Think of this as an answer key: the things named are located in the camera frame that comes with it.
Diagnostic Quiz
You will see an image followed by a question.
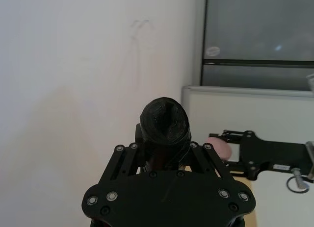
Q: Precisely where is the dark cable with silver plug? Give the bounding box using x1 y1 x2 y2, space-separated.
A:
286 167 311 194

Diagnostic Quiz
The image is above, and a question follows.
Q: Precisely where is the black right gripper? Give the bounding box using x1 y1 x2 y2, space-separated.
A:
208 129 310 181

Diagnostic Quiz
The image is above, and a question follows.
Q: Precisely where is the pink cup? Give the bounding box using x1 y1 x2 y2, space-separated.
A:
205 136 233 161

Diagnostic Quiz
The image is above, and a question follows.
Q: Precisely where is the oval sticker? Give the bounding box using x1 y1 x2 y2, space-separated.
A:
206 46 221 57

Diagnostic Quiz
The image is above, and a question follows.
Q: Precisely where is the dark glass window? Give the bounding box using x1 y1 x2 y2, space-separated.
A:
200 0 314 92

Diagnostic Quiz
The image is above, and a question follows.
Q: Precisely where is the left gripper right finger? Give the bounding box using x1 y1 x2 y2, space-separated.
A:
168 97 236 181

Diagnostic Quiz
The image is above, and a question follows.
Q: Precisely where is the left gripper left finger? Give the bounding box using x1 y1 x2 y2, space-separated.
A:
99 97 170 184

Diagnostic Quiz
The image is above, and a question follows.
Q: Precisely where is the white partition panel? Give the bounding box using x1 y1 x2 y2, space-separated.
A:
181 84 314 164

